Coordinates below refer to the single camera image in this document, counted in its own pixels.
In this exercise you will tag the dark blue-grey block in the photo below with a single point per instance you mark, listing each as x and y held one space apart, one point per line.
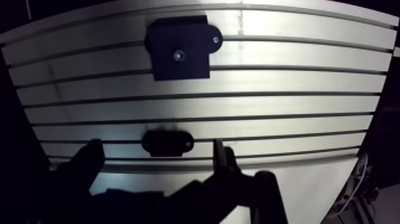
181 34

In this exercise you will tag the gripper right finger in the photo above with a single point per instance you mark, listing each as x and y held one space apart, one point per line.
231 194

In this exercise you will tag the black oval holder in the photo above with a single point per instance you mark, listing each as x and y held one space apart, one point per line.
167 143

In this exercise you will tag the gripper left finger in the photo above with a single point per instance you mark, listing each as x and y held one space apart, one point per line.
79 169

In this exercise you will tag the steel bolt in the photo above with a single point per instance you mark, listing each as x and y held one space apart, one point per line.
178 55

